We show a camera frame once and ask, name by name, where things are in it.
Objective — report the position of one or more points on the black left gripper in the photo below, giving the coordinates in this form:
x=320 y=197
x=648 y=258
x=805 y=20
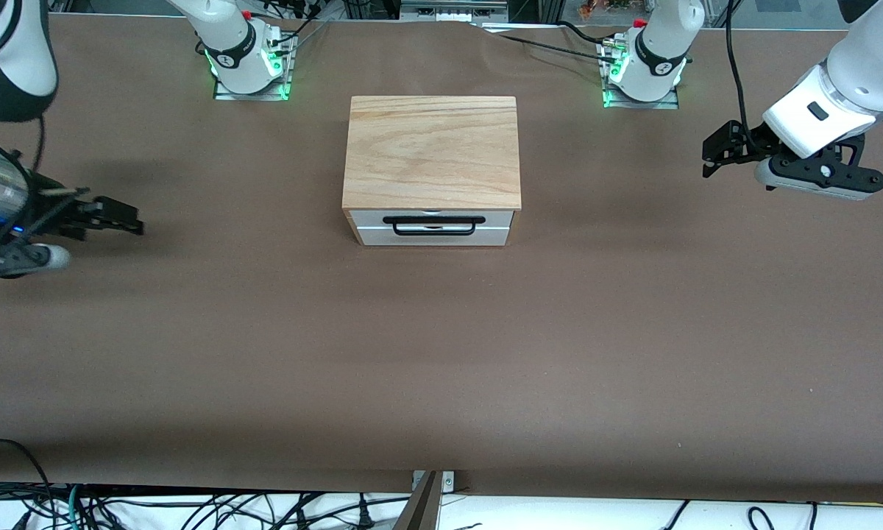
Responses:
x=749 y=140

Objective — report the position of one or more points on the grey metal box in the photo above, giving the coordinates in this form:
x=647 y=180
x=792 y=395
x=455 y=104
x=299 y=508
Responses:
x=449 y=10

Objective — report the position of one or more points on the small metal bracket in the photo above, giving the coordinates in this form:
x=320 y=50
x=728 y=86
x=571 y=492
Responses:
x=449 y=482

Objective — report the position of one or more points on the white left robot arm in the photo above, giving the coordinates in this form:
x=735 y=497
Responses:
x=658 y=59

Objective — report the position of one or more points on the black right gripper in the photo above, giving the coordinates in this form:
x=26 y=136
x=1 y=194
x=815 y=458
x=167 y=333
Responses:
x=65 y=216

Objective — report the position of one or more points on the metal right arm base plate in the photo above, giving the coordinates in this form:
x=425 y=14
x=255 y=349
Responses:
x=228 y=94

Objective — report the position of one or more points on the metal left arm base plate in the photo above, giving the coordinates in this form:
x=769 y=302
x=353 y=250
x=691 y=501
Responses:
x=669 y=103

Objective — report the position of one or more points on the wooden drawer cabinet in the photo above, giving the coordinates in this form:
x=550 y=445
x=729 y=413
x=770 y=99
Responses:
x=430 y=154

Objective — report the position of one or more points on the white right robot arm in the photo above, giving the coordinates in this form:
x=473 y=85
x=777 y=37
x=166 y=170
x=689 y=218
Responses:
x=239 y=55

